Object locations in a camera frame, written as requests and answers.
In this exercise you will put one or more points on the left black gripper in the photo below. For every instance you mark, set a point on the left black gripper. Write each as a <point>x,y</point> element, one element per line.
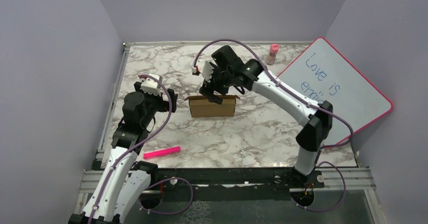
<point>164,103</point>

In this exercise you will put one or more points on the brown cardboard box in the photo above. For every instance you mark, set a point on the brown cardboard box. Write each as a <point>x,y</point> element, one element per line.
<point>200,107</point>

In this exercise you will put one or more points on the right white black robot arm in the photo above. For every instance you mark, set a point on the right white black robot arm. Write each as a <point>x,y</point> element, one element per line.
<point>315,118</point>

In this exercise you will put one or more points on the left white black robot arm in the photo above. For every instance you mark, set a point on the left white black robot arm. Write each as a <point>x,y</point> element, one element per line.
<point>124,178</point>

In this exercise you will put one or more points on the pink-framed whiteboard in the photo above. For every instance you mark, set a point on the pink-framed whiteboard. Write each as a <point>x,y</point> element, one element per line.
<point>322,73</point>

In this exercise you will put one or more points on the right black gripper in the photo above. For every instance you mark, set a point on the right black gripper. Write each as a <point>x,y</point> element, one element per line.
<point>209,92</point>

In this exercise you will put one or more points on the aluminium front frame rail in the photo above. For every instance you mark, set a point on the aluminium front frame rail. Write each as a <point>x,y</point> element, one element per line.
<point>260,183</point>

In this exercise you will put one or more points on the pink-capped small bottle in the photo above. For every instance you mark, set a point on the pink-capped small bottle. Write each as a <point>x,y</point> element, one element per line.
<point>271,56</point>

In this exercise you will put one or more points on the pink rectangular stick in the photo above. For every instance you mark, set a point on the pink rectangular stick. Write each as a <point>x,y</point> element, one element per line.
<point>162,152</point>

